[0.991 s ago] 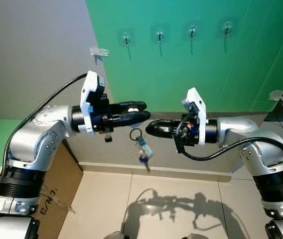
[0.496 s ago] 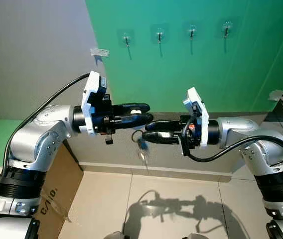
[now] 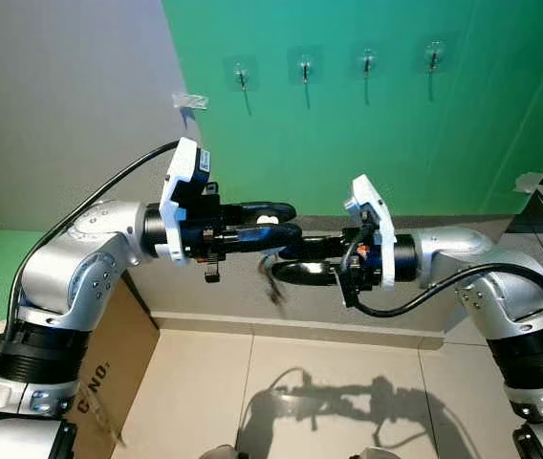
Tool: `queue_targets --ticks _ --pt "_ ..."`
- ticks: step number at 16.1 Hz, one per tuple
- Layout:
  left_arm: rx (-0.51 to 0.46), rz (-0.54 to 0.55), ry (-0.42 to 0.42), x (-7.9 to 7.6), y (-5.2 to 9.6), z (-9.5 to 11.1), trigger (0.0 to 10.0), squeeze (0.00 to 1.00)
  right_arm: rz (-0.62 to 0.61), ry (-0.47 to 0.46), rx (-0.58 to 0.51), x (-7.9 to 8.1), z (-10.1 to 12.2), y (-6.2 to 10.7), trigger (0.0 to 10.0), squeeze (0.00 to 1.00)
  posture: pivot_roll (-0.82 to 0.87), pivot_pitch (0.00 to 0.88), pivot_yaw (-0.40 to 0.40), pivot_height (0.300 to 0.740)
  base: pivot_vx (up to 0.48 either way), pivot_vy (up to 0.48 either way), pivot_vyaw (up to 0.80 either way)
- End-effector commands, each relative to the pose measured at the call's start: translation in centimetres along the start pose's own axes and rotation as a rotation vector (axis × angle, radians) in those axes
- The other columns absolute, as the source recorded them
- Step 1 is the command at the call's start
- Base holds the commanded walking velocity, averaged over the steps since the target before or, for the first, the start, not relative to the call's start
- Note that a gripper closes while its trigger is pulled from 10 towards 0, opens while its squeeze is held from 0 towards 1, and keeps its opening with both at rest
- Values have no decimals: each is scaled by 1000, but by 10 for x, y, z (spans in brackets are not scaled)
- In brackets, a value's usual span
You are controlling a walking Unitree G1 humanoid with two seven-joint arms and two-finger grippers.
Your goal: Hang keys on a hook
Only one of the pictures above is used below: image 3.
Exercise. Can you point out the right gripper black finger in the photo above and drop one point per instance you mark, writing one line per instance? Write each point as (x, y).
(310, 250)
(281, 271)

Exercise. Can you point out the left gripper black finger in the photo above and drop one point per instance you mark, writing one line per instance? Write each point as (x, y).
(281, 207)
(271, 237)

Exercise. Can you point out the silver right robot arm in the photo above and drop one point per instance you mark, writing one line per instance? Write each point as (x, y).
(463, 253)

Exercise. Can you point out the crumpled clear tape piece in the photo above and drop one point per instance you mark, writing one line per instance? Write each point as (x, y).
(190, 99)

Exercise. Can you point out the brown cardboard box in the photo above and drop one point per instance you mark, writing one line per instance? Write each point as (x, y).
(109, 363)

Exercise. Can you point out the robot right leg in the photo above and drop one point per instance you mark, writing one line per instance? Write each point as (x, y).
(377, 452)

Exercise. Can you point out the white tape piece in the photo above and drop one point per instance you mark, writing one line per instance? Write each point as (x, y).
(528, 182)

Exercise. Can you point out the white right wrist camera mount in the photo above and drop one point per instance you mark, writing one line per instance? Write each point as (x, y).
(379, 215)

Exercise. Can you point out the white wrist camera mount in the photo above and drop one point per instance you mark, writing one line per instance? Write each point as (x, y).
(174, 182)
(379, 215)

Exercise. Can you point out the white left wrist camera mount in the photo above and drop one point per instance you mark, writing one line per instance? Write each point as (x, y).
(174, 182)

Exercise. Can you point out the green wall sheet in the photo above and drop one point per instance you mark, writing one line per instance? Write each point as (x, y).
(396, 134)

